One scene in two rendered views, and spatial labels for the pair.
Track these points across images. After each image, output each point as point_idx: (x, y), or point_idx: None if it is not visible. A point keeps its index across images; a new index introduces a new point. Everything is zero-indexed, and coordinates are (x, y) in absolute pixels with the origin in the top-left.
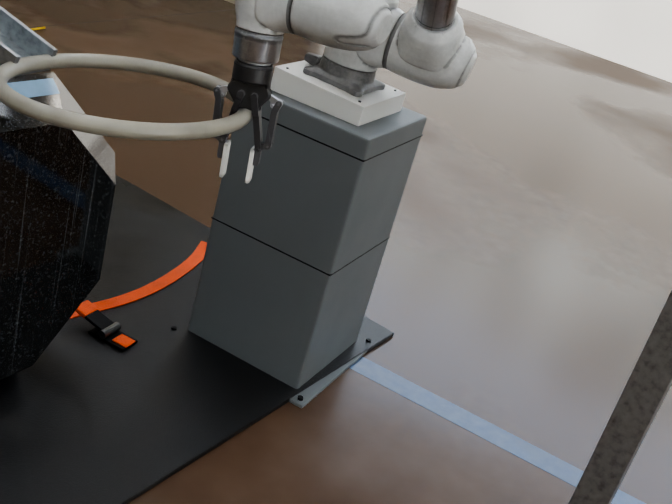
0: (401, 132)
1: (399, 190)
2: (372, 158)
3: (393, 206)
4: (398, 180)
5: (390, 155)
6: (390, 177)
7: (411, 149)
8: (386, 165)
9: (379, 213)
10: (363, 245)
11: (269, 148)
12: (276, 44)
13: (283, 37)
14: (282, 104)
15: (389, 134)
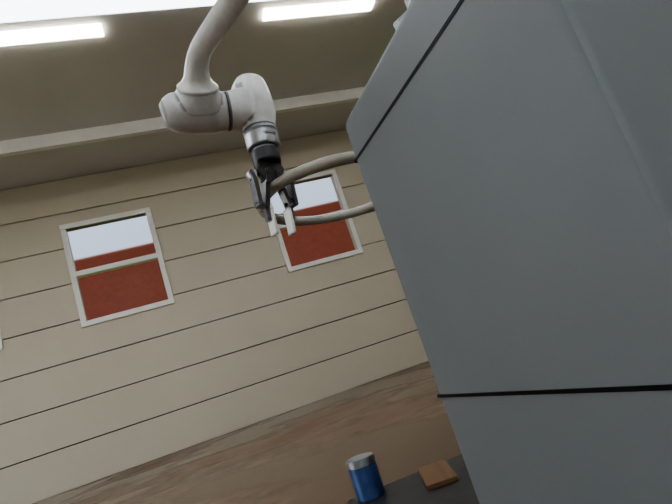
0: (401, 37)
1: (565, 158)
2: (367, 145)
3: (585, 225)
4: (515, 132)
5: (409, 105)
6: (459, 146)
7: (492, 13)
8: (415, 131)
9: (504, 257)
10: (509, 356)
11: (255, 207)
12: (244, 138)
13: (246, 129)
14: (247, 173)
15: (372, 77)
